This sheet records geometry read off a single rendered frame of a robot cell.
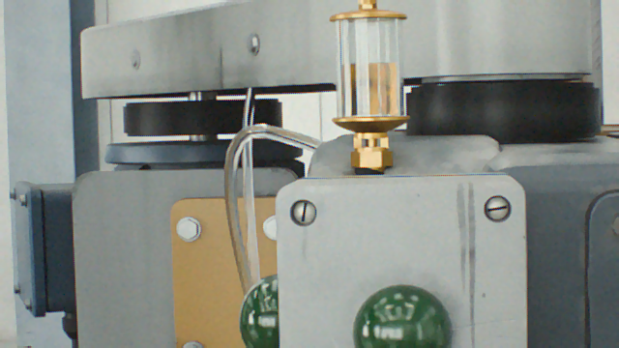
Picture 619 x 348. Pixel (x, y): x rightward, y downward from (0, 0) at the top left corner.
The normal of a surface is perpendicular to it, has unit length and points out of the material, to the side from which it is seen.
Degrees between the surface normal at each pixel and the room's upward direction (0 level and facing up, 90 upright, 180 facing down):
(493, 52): 90
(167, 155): 90
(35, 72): 90
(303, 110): 90
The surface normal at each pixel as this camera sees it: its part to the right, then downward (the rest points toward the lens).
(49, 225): 0.34, 0.04
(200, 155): 0.05, 0.05
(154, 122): -0.48, 0.06
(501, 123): -0.19, 0.06
